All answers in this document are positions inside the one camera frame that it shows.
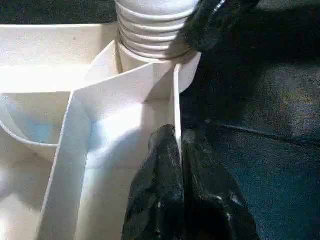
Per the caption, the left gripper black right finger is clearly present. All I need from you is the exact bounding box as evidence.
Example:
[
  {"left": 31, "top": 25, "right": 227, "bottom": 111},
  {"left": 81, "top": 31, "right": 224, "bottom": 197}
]
[{"left": 181, "top": 129, "right": 260, "bottom": 240}]

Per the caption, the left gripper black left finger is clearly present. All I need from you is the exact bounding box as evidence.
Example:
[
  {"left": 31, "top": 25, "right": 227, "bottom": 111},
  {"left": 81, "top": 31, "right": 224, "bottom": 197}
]
[{"left": 121, "top": 125, "right": 185, "bottom": 240}]

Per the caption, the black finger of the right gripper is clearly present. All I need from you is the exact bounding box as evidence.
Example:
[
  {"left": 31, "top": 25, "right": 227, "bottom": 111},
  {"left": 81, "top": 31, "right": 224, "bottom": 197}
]
[{"left": 181, "top": 0, "right": 261, "bottom": 54}]

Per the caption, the white plastic table leg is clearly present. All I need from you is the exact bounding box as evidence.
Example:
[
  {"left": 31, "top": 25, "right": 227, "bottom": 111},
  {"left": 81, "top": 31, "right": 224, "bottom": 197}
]
[{"left": 114, "top": 0, "right": 201, "bottom": 64}]

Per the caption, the white plastic table top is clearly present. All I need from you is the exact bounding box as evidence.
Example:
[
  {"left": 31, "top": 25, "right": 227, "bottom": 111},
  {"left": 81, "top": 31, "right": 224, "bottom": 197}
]
[{"left": 0, "top": 22, "right": 203, "bottom": 240}]

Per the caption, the black plastic mat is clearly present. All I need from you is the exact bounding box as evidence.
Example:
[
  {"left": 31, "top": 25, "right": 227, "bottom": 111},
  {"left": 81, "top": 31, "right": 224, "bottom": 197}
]
[{"left": 0, "top": 0, "right": 320, "bottom": 240}]

